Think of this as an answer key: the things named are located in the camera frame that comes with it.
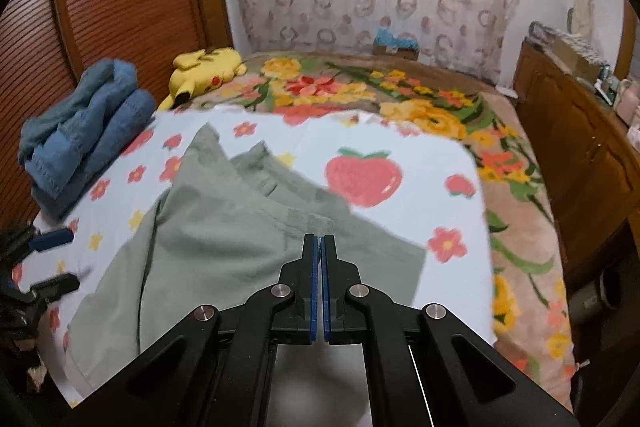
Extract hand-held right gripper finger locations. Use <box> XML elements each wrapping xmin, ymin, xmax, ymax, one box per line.
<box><xmin>322</xmin><ymin>234</ymin><xmax>581</xmax><ymax>427</ymax></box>
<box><xmin>65</xmin><ymin>234</ymin><xmax>321</xmax><ymax>427</ymax></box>

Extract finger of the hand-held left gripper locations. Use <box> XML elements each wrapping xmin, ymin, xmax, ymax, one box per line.
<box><xmin>27</xmin><ymin>273</ymin><xmax>81</xmax><ymax>303</ymax></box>
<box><xmin>27</xmin><ymin>228</ymin><xmax>75</xmax><ymax>253</ymax></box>

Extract green pants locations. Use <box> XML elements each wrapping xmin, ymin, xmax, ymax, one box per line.
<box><xmin>64</xmin><ymin>124</ymin><xmax>426</xmax><ymax>400</ymax></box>

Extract blue jeans pile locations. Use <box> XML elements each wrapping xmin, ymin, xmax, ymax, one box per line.
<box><xmin>19</xmin><ymin>59</ymin><xmax>157</xmax><ymax>218</ymax></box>

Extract white strawberry print sheet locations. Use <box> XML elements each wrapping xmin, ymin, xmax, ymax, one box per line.
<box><xmin>12</xmin><ymin>104</ymin><xmax>498</xmax><ymax>427</ymax></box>

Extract floral fleece blanket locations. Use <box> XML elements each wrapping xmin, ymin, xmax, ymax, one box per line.
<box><xmin>187</xmin><ymin>52</ymin><xmax>581</xmax><ymax>408</ymax></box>

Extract yellow plush toy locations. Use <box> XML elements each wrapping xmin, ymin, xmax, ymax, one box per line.
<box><xmin>167</xmin><ymin>48</ymin><xmax>247</xmax><ymax>110</ymax></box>

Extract blue toy at headboard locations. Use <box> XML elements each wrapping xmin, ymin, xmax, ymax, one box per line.
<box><xmin>372</xmin><ymin>27</ymin><xmax>420</xmax><ymax>60</ymax></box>

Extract dark cylindrical bin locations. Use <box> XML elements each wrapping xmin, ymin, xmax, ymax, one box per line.
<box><xmin>570</xmin><ymin>264</ymin><xmax>626</xmax><ymax>325</ymax></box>

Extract wooden cabinet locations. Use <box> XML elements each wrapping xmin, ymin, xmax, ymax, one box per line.
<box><xmin>512</xmin><ymin>39</ymin><xmax>640</xmax><ymax>288</ymax></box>

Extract cardboard box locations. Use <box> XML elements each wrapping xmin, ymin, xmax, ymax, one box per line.
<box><xmin>552</xmin><ymin>32</ymin><xmax>601</xmax><ymax>75</ymax></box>

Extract teal bottles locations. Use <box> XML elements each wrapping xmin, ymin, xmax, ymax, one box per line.
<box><xmin>595</xmin><ymin>64</ymin><xmax>621</xmax><ymax>105</ymax></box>

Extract pink bag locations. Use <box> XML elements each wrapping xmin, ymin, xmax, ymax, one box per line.
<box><xmin>617</xmin><ymin>79</ymin><xmax>640</xmax><ymax>125</ymax></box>

